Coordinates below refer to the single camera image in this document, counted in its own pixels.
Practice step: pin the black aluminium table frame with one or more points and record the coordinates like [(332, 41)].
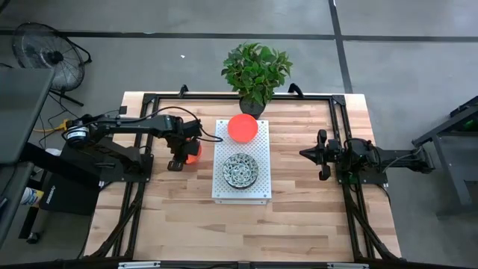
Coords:
[(205, 96)]

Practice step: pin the teal floral ceramic bowl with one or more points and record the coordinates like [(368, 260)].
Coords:
[(241, 171)]

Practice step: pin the grey desk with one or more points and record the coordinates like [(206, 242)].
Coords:
[(22, 112)]

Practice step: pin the green plant in black pot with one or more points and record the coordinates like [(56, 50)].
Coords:
[(255, 74)]

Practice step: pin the white perforated metal shelf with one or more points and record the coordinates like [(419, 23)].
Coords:
[(242, 147)]

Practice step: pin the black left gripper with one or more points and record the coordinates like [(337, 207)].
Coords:
[(179, 153)]

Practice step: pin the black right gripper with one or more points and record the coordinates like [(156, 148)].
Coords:
[(334, 155)]

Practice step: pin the black case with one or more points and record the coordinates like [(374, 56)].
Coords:
[(71, 198)]

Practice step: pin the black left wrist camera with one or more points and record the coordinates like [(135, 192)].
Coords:
[(192, 129)]

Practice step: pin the white bottle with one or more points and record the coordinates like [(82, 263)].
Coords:
[(31, 196)]

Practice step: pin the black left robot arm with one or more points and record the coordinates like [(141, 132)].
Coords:
[(123, 127)]

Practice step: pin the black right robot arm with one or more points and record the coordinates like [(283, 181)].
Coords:
[(396, 155)]

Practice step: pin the black floor fan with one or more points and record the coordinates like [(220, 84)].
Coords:
[(48, 56)]

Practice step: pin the silver metal bracket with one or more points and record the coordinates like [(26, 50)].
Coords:
[(138, 265), (347, 266)]

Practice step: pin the black frame clamp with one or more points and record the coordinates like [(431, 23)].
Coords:
[(297, 89), (183, 91)]

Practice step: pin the black metal cart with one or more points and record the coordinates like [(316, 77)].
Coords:
[(440, 134)]

